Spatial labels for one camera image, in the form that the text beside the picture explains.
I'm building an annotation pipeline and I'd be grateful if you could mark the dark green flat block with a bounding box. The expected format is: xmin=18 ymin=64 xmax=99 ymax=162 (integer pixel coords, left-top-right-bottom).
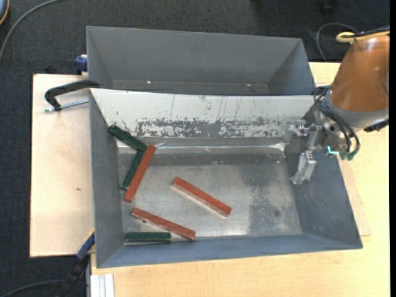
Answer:
xmin=124 ymin=231 xmax=172 ymax=244
xmin=121 ymin=150 xmax=145 ymax=191
xmin=108 ymin=124 xmax=149 ymax=153

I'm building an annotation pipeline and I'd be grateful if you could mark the grey metal bin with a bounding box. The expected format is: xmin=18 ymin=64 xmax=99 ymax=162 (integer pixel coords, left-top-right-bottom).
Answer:
xmin=85 ymin=25 xmax=363 ymax=269

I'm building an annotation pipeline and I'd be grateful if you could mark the red-brown flat block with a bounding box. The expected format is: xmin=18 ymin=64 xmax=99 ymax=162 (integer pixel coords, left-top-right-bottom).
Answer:
xmin=123 ymin=144 xmax=157 ymax=204
xmin=170 ymin=176 xmax=233 ymax=219
xmin=130 ymin=207 xmax=197 ymax=242

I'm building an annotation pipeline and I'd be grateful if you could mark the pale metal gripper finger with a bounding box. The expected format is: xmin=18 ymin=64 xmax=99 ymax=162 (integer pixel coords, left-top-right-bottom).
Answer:
xmin=290 ymin=152 xmax=317 ymax=186
xmin=282 ymin=119 xmax=308 ymax=144

